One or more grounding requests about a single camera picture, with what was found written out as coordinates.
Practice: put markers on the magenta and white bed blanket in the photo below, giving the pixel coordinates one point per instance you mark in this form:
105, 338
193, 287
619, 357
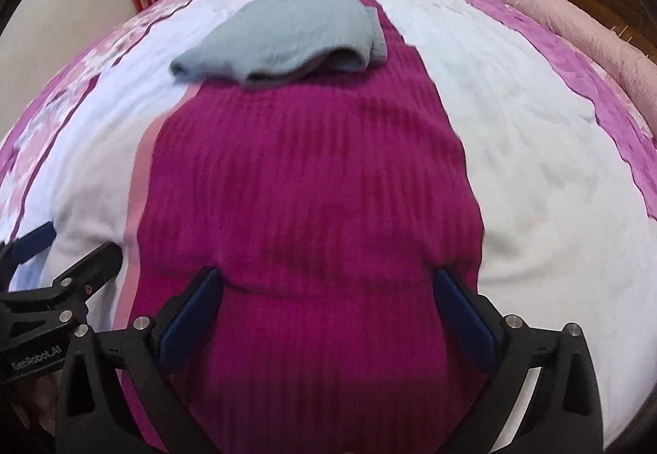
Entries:
308, 202

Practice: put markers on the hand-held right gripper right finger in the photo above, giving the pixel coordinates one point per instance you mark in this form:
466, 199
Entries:
464, 323

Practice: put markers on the grey-blue fleece pants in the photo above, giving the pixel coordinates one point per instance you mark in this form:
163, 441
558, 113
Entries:
287, 33

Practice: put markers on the pink fluffy rolled blanket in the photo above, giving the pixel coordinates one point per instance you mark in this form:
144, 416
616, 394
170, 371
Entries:
590, 33

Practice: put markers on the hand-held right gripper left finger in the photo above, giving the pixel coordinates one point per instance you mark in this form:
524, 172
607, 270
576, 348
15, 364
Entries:
187, 323

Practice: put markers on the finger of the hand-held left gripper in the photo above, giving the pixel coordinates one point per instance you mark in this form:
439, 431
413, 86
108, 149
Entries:
95, 269
33, 239

